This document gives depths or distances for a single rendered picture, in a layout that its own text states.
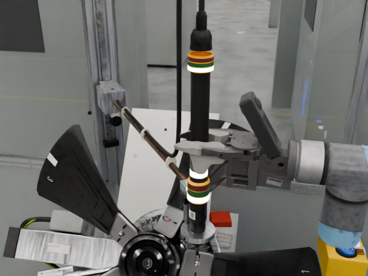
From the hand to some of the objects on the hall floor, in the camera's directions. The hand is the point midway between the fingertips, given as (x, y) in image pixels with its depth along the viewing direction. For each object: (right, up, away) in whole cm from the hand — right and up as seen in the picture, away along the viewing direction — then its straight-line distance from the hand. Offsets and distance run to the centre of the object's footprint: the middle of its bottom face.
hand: (184, 137), depth 75 cm
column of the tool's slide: (-27, -107, +121) cm, 164 cm away
